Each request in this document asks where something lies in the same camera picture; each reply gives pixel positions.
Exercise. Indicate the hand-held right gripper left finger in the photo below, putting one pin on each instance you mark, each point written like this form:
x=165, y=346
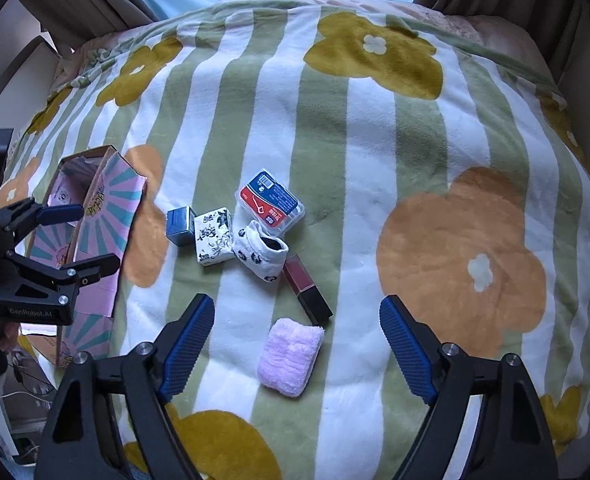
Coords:
x=187, y=345

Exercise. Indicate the small blue box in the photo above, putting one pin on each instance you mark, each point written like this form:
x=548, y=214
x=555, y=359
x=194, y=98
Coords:
x=179, y=224

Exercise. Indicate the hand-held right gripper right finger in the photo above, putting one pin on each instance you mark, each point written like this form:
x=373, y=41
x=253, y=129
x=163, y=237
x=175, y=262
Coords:
x=407, y=345

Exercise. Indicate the white black-patterned small box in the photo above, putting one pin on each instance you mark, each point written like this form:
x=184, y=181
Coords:
x=215, y=237

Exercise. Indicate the pink towel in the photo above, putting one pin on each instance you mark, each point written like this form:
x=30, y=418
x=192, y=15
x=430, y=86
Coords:
x=290, y=360

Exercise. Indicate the dark red lipstick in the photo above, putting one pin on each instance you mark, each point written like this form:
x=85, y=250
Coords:
x=307, y=287

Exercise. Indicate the clear plastic floss pick box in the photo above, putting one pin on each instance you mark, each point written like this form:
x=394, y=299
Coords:
x=272, y=200

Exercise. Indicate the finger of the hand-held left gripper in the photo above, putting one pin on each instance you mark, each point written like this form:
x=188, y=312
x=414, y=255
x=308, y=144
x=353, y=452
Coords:
x=60, y=214
x=95, y=267

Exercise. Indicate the pink printed cardboard box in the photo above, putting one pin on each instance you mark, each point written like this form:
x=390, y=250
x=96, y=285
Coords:
x=110, y=200

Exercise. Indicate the striped floral blanket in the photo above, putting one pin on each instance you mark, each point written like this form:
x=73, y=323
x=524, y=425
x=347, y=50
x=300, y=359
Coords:
x=355, y=125

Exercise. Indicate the white panda sock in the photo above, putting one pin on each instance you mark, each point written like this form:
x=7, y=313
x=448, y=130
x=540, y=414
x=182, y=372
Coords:
x=255, y=255

